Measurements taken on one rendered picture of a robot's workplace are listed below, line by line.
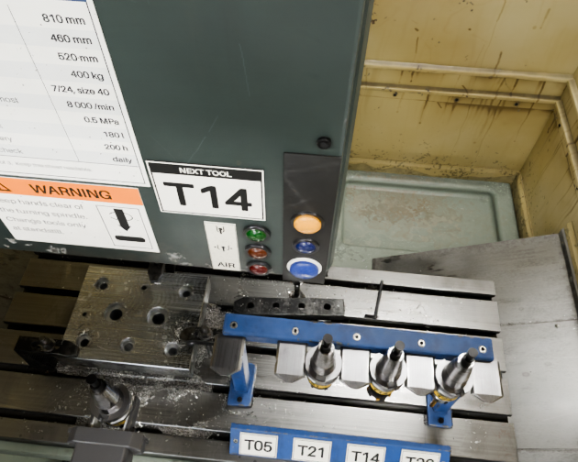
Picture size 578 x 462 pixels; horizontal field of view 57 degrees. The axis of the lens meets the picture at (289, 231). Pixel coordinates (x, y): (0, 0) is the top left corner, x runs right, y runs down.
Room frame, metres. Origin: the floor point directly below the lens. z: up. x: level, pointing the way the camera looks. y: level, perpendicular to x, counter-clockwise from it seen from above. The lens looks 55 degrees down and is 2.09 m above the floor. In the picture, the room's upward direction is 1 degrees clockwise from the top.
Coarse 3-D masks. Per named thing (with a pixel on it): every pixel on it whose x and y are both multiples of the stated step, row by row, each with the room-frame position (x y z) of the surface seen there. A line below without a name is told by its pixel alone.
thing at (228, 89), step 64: (128, 0) 0.30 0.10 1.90; (192, 0) 0.29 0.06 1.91; (256, 0) 0.29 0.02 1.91; (320, 0) 0.29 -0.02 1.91; (128, 64) 0.30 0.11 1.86; (192, 64) 0.29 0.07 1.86; (256, 64) 0.29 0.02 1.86; (320, 64) 0.29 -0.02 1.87; (192, 128) 0.29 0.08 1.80; (256, 128) 0.29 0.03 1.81; (320, 128) 0.29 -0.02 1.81; (128, 256) 0.30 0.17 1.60; (192, 256) 0.30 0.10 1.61
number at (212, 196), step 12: (204, 192) 0.29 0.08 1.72; (216, 192) 0.29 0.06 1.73; (228, 192) 0.29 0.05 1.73; (240, 192) 0.29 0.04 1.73; (252, 192) 0.29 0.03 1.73; (204, 204) 0.29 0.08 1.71; (216, 204) 0.29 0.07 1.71; (228, 204) 0.29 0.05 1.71; (240, 204) 0.29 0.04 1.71; (252, 204) 0.29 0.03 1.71
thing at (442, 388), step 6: (444, 360) 0.34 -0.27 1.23; (438, 366) 0.33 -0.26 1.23; (438, 372) 0.32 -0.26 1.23; (438, 378) 0.31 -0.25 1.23; (438, 384) 0.30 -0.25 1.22; (444, 384) 0.30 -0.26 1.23; (468, 384) 0.30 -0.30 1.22; (438, 390) 0.29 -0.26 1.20; (444, 390) 0.29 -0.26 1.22; (450, 390) 0.29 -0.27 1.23; (456, 390) 0.29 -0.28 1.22; (462, 390) 0.29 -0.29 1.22; (468, 390) 0.29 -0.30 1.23; (444, 396) 0.29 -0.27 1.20; (450, 396) 0.28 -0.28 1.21; (462, 396) 0.29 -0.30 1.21
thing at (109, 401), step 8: (104, 384) 0.26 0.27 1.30; (96, 392) 0.25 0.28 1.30; (104, 392) 0.25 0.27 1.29; (112, 392) 0.26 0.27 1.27; (120, 392) 0.27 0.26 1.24; (96, 400) 0.24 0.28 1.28; (104, 400) 0.24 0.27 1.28; (112, 400) 0.25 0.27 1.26; (120, 400) 0.26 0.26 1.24; (96, 408) 0.24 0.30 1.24; (104, 408) 0.24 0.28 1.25; (112, 408) 0.24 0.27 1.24
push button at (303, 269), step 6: (294, 264) 0.28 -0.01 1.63; (300, 264) 0.28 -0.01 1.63; (306, 264) 0.28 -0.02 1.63; (312, 264) 0.28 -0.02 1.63; (294, 270) 0.28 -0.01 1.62; (300, 270) 0.28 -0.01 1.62; (306, 270) 0.28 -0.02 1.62; (312, 270) 0.28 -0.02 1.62; (300, 276) 0.28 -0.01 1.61; (306, 276) 0.28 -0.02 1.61; (312, 276) 0.28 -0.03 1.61
